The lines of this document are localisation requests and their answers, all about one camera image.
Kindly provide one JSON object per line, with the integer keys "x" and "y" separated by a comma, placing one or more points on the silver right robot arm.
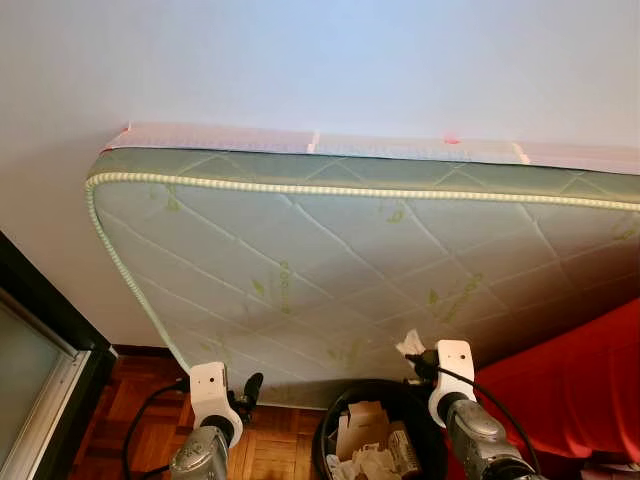
{"x": 485, "y": 445}

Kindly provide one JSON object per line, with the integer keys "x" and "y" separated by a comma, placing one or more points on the pink thin mattress pad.
{"x": 400, "y": 147}

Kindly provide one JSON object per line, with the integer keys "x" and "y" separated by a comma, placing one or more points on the red cushion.
{"x": 570, "y": 390}

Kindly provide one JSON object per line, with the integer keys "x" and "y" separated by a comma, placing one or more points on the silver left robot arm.
{"x": 198, "y": 460}

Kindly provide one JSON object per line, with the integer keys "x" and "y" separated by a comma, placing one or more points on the black trash bin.
{"x": 325, "y": 440}

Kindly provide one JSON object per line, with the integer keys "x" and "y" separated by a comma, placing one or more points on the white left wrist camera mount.
{"x": 210, "y": 395}

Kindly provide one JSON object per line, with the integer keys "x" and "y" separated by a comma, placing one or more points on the brown cardboard box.
{"x": 362, "y": 425}

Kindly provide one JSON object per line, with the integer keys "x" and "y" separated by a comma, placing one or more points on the white tissue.
{"x": 411, "y": 342}

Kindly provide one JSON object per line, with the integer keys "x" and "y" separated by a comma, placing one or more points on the crumpled white paper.
{"x": 365, "y": 466}

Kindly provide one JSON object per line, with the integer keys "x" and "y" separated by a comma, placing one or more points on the printed snack packet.
{"x": 403, "y": 452}

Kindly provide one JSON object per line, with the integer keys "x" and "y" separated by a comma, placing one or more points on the black framed glass door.
{"x": 40, "y": 370}

